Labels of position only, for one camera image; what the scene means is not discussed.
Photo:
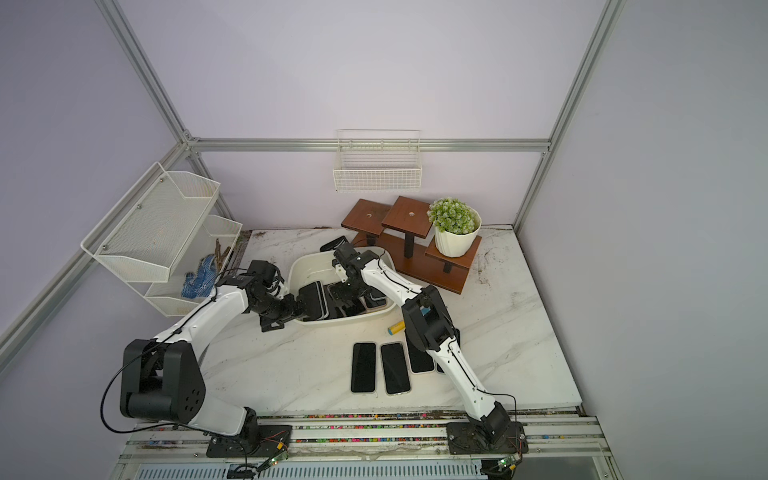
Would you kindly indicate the clear case phone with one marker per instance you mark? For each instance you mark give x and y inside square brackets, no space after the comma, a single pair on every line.
[363,373]

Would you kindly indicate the white plastic storage box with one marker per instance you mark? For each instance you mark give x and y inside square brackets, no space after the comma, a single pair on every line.
[342,309]

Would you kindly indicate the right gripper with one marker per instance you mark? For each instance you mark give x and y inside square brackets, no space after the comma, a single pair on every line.
[341,294]

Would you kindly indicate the black plastic scoop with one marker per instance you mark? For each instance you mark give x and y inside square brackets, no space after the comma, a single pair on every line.
[333,244]

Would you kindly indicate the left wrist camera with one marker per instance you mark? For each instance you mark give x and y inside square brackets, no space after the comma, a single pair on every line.
[266,279]

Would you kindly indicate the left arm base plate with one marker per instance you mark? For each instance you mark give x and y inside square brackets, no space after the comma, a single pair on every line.
[249,441]

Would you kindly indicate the pink case phone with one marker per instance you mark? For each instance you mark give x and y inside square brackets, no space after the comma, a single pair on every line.
[395,369]

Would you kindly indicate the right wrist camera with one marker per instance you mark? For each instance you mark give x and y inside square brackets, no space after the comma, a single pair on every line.
[346,255]

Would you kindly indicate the white wire wall basket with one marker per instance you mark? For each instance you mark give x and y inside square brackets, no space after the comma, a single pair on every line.
[378,160]

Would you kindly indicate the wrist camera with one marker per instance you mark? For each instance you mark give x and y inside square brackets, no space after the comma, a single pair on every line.
[266,279]
[346,255]

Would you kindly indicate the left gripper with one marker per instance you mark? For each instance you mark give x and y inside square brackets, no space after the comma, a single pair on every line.
[290,313]

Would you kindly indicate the white pot green plant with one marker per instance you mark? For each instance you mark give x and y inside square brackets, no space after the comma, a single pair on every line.
[456,226]

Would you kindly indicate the brown wooden tiered stand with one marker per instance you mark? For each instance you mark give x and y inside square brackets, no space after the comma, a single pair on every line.
[396,228]

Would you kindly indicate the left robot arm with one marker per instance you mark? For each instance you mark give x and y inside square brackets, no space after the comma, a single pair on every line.
[161,378]

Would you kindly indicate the dark phone bottom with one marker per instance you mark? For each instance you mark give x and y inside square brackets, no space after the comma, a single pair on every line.
[374,298]

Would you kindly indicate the white case phone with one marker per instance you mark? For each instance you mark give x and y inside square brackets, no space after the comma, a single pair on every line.
[313,300]

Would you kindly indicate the light blue case phone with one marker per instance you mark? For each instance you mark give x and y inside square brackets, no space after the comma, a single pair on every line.
[420,361]

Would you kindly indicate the blue yellow garden rake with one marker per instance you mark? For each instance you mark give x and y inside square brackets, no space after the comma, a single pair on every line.
[396,328]

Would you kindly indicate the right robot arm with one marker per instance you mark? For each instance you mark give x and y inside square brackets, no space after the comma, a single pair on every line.
[428,325]

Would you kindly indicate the blue cloth in shelf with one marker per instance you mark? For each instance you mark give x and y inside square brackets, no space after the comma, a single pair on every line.
[200,283]

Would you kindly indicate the white mesh two-tier shelf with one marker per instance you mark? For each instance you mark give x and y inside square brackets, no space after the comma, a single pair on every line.
[159,233]

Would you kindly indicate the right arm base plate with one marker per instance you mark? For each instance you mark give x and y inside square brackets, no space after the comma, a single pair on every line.
[465,438]

